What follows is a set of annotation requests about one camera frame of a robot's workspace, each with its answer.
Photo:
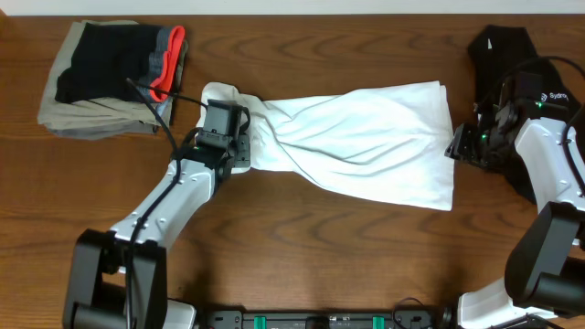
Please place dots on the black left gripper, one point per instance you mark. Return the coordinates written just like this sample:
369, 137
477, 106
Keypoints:
245, 158

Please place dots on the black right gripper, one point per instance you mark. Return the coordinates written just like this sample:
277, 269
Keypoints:
461, 145

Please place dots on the white printed t-shirt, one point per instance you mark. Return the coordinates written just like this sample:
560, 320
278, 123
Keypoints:
385, 144

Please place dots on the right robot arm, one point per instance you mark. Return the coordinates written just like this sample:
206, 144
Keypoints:
541, 280

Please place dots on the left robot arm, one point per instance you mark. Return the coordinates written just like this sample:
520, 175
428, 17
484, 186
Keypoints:
118, 278

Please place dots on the black t-shirt with logo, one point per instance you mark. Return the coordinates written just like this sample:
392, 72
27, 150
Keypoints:
507, 59

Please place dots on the folded khaki trousers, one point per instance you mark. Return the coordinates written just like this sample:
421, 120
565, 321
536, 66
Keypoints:
103, 117

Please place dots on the black shorts with orange waistband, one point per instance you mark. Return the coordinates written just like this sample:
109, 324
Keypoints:
108, 55

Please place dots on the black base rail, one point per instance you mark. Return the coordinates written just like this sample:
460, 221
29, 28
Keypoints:
408, 318

